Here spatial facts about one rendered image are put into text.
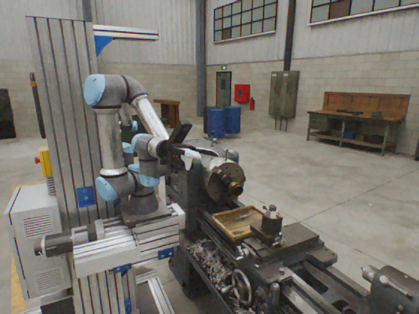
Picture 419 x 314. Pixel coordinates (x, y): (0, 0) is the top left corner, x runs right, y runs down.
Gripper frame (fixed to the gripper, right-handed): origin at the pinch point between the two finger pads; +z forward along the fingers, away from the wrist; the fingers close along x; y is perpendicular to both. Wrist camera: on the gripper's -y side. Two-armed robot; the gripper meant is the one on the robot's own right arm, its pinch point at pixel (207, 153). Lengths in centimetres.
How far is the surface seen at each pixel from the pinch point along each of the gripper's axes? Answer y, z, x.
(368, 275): 42, 39, -52
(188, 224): 76, -83, -80
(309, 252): 57, 8, -80
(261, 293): 71, 0, -48
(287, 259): 59, 2, -67
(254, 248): 54, -10, -54
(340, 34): -247, -232, -773
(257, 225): 48, -17, -66
